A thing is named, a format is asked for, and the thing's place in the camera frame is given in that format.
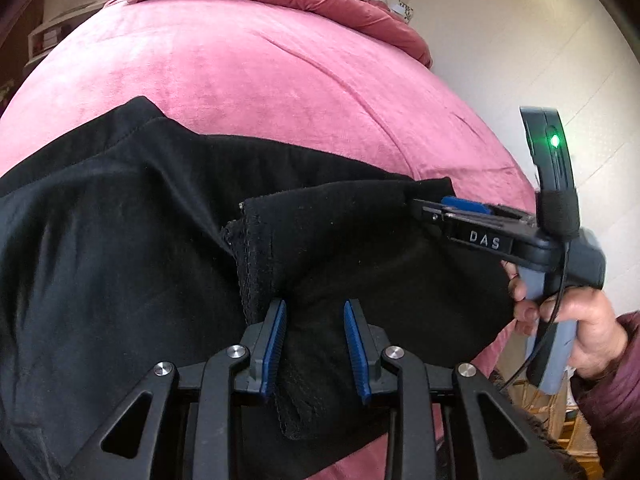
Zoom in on person's right hand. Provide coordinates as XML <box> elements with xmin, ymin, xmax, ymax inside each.
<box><xmin>502</xmin><ymin>260</ymin><xmax>629</xmax><ymax>381</ymax></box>

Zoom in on black pants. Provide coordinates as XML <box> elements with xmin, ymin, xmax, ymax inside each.
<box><xmin>0</xmin><ymin>96</ymin><xmax>518</xmax><ymax>480</ymax></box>

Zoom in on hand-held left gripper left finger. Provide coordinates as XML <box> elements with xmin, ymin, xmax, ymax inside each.
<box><xmin>60</xmin><ymin>299</ymin><xmax>288</xmax><ymax>480</ymax></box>

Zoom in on checkered patterned cloth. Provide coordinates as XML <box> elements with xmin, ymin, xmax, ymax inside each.
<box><xmin>389</xmin><ymin>0</ymin><xmax>417</xmax><ymax>24</ymax></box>

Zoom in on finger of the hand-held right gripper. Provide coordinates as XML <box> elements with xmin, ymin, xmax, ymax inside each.
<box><xmin>411</xmin><ymin>198</ymin><xmax>455</xmax><ymax>235</ymax></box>
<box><xmin>441</xmin><ymin>195</ymin><xmax>538</xmax><ymax>225</ymax></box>

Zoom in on woven rattan stool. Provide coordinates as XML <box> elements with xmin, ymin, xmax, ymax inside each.
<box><xmin>515</xmin><ymin>365</ymin><xmax>602</xmax><ymax>462</ymax></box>

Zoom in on person's right forearm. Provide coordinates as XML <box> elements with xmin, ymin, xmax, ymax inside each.
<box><xmin>570</xmin><ymin>310</ymin><xmax>640</xmax><ymax>480</ymax></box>

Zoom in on black cable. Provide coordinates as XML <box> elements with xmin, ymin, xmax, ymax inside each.
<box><xmin>497</xmin><ymin>237</ymin><xmax>574</xmax><ymax>394</ymax></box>

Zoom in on bed with pink sheet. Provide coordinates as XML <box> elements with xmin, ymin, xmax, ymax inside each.
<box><xmin>0</xmin><ymin>0</ymin><xmax>540</xmax><ymax>480</ymax></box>

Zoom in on white grey nightstand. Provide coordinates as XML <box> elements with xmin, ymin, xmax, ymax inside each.
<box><xmin>27</xmin><ymin>5</ymin><xmax>107</xmax><ymax>61</ymax></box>

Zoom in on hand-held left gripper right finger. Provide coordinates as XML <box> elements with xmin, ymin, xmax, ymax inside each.
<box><xmin>342</xmin><ymin>299</ymin><xmax>576</xmax><ymax>480</ymax></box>

